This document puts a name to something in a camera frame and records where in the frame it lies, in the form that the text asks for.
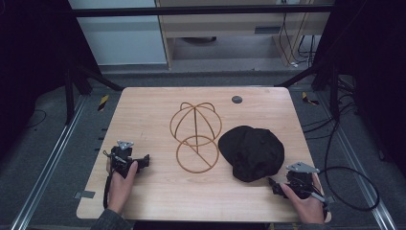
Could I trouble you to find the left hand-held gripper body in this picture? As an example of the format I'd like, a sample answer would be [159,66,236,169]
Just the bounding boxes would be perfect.
[102,139,142,179]

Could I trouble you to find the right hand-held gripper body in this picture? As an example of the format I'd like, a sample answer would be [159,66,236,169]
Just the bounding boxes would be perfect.
[284,161,327,204]

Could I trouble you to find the black cap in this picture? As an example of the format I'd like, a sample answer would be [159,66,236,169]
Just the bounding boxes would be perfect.
[217,125,285,183]

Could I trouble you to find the person's right hand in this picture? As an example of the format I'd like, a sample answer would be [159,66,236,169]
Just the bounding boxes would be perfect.
[280,173,326,225]

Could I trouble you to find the person's left hand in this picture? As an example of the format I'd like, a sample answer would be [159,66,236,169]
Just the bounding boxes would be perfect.
[106,157,140,216]

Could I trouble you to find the grey tape patch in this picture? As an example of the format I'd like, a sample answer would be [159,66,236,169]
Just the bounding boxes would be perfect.
[74,190,97,200]

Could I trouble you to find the yellow black striped tape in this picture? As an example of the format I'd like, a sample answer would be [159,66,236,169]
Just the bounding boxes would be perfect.
[97,94,110,112]
[301,91,321,106]

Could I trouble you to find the white cabinet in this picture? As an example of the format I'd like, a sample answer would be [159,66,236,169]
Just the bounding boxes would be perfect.
[67,0,168,67]

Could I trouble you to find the black curtain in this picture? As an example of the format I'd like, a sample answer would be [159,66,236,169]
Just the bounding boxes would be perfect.
[310,0,406,178]
[0,0,103,162]

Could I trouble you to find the light wooden desk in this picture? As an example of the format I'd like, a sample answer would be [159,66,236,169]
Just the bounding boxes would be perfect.
[154,0,335,70]

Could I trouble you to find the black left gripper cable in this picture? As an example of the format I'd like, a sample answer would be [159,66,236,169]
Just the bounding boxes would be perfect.
[101,169,115,211]

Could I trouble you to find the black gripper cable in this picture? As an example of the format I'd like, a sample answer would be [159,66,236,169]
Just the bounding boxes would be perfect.
[318,118,381,213]
[101,169,115,211]

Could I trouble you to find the brown wire hat stand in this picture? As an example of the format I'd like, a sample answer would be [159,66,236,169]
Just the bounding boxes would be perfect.
[169,102,223,174]

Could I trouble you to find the black floor cables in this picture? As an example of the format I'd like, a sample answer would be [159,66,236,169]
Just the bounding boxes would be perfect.
[301,76,360,142]

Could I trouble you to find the aluminium floor rail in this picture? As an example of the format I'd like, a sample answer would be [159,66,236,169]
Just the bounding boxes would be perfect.
[315,91,398,230]
[10,95,88,230]

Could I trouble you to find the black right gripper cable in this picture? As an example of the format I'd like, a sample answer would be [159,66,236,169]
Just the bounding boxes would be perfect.
[318,118,381,213]

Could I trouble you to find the black upright frame post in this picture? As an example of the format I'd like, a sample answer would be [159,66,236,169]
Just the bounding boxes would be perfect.
[329,62,341,122]
[64,67,76,126]

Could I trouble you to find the black diagonal frame bar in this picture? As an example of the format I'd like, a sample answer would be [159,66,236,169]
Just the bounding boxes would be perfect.
[275,61,324,88]
[72,61,124,92]

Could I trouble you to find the thin black floor cable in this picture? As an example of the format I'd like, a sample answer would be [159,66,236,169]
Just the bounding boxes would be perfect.
[26,108,48,129]

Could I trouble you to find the bundle of hanging cables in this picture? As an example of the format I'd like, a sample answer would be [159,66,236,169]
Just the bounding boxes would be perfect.
[278,11,318,69]

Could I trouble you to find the black horizontal frame bar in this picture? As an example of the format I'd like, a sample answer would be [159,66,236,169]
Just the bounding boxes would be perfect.
[70,5,335,18]

